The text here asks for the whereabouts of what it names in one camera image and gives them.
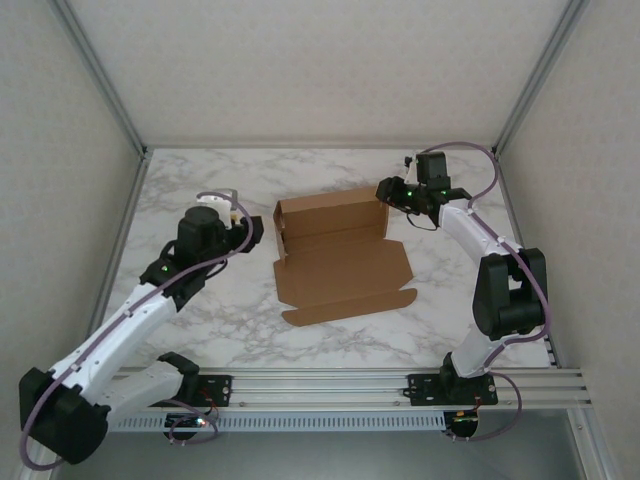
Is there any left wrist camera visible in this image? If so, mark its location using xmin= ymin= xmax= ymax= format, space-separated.
xmin=195 ymin=188 xmax=242 ymax=229

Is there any grey slotted cable duct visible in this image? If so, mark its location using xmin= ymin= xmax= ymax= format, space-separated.
xmin=107 ymin=412 xmax=449 ymax=432

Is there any wide aluminium base rail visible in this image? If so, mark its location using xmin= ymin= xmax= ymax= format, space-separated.
xmin=99 ymin=368 xmax=594 ymax=414

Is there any electronics board with lights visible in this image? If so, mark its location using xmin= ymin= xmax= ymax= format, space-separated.
xmin=446 ymin=409 xmax=482 ymax=437
xmin=164 ymin=412 xmax=209 ymax=430

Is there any aluminium table end rail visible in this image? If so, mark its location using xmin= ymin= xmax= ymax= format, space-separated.
xmin=143 ymin=143 xmax=497 ymax=151

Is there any aluminium table side rail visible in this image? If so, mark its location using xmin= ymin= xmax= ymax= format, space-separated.
xmin=492 ymin=149 xmax=560 ymax=369
xmin=74 ymin=149 xmax=152 ymax=372

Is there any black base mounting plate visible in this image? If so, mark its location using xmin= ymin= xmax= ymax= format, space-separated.
xmin=192 ymin=374 xmax=234 ymax=407
xmin=407 ymin=372 xmax=500 ymax=406

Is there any brown cardboard box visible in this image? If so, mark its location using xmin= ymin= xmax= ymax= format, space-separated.
xmin=272 ymin=185 xmax=417 ymax=327

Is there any aluminium frame post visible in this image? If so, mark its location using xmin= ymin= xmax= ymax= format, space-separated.
xmin=48 ymin=0 xmax=150 ymax=157
xmin=491 ymin=0 xmax=592 ymax=157

